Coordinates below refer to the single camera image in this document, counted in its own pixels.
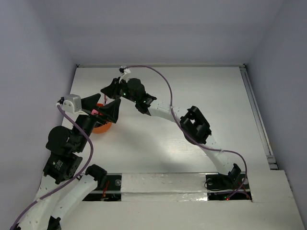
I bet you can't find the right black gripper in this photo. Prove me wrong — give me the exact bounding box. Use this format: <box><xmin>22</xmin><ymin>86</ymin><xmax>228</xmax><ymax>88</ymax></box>
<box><xmin>100</xmin><ymin>77</ymin><xmax>138</xmax><ymax>104</ymax></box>

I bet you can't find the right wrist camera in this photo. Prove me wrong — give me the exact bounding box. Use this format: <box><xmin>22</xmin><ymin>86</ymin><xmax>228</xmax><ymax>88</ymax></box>
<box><xmin>119</xmin><ymin>66</ymin><xmax>131</xmax><ymax>82</ymax></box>

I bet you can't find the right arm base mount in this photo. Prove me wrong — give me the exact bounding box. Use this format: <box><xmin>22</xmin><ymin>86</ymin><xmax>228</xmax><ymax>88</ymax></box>
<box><xmin>204</xmin><ymin>164</ymin><xmax>252</xmax><ymax>201</ymax></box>

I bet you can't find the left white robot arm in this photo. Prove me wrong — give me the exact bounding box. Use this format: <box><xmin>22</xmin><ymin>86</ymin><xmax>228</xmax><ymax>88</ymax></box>
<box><xmin>11</xmin><ymin>93</ymin><xmax>121</xmax><ymax>230</ymax></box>

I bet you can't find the orange pen holder cup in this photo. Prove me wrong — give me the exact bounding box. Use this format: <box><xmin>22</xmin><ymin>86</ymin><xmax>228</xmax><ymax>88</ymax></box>
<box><xmin>93</xmin><ymin>110</ymin><xmax>112</xmax><ymax>134</ymax></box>

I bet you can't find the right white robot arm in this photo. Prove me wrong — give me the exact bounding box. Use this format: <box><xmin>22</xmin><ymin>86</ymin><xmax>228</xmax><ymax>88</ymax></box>
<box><xmin>101</xmin><ymin>77</ymin><xmax>241</xmax><ymax>188</ymax></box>

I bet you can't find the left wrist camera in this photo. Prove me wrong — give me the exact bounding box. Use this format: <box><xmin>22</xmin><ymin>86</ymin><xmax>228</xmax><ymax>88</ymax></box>
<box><xmin>57</xmin><ymin>94</ymin><xmax>82</xmax><ymax>114</ymax></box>

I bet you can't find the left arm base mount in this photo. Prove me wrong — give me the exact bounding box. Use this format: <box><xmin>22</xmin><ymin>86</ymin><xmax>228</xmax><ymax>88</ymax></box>
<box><xmin>83</xmin><ymin>174</ymin><xmax>122</xmax><ymax>202</ymax></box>

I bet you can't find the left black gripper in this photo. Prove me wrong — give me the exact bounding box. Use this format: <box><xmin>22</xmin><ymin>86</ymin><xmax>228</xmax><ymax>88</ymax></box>
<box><xmin>75</xmin><ymin>92</ymin><xmax>122</xmax><ymax>150</ymax></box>

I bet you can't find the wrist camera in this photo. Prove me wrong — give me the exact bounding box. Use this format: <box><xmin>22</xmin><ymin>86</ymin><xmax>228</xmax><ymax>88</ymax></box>
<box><xmin>119</xmin><ymin>66</ymin><xmax>131</xmax><ymax>82</ymax></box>
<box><xmin>57</xmin><ymin>94</ymin><xmax>82</xmax><ymax>114</ymax></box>

